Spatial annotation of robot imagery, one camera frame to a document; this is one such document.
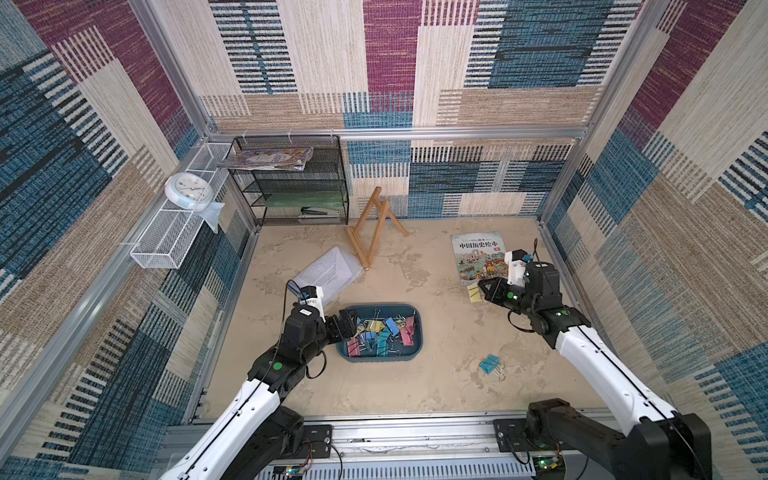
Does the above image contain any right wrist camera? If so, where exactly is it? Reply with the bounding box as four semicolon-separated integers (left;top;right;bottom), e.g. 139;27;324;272
504;249;532;287

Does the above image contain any wooden easel stand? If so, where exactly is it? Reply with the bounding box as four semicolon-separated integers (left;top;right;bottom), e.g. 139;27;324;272
346;186;409;271

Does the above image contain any black wire shelf rack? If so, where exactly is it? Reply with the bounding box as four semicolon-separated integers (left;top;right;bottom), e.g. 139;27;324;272
225;135;349;227

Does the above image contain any Chinese history picture book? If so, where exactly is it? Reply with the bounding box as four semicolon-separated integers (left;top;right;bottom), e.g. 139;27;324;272
451;231;508;286

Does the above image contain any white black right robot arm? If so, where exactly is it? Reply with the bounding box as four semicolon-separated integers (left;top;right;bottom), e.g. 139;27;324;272
478;250;713;479

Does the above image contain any teal plastic storage box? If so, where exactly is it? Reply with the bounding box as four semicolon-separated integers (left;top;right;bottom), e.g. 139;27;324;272
336;303;424;362

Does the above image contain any black stapler on shelf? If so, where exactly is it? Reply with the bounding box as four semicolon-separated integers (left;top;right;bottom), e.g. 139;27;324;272
300;207;340;217

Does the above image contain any teal binder clip front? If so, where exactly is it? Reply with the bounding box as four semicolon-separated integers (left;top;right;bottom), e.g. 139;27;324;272
479;354;506;381

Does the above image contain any teal binder clip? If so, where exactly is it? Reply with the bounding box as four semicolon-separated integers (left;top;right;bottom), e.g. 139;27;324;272
479;354;506;381
375;330;391;357

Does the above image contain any magazine on shelf top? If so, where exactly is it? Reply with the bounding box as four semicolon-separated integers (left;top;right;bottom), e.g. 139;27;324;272
218;147;314;171

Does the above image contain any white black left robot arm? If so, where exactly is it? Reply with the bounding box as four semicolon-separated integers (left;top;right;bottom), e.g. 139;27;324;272
162;299;357;479

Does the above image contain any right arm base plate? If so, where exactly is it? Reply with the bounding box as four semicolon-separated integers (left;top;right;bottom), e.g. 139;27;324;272
492;418;532;453

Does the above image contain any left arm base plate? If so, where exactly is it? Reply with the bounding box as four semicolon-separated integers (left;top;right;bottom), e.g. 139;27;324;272
294;424;333;459

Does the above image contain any white round clock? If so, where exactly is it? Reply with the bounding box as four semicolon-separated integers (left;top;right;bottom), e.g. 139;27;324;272
164;172;214;212

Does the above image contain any yellow binder clip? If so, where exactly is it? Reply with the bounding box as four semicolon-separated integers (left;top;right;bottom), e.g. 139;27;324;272
467;284;484;303
365;320;386;334

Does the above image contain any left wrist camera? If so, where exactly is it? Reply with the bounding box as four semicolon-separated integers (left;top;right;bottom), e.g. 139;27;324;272
298;285;324;318

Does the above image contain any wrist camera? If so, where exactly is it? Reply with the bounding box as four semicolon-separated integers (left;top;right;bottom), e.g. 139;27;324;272
298;285;324;318
504;249;532;287

